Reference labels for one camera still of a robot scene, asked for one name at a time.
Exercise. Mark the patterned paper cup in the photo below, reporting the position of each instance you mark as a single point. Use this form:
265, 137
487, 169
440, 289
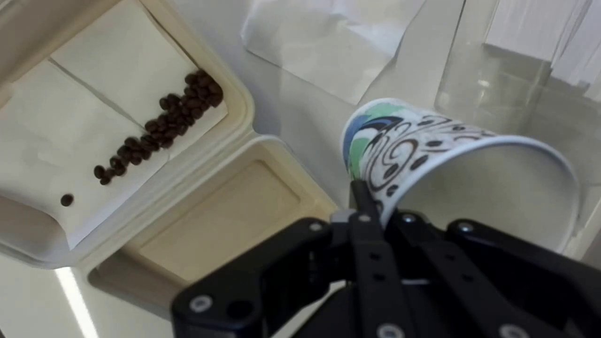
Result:
475, 180

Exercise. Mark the white paper liner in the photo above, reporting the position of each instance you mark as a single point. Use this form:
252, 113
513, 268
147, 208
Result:
57, 137

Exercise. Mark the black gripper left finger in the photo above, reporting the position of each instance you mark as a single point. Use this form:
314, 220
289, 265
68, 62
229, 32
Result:
368, 268

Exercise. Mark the dark coffee beans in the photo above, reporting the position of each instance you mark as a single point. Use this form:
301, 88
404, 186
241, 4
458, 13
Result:
175, 114

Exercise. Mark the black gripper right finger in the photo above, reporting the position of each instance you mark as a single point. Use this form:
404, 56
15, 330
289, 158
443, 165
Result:
500, 282

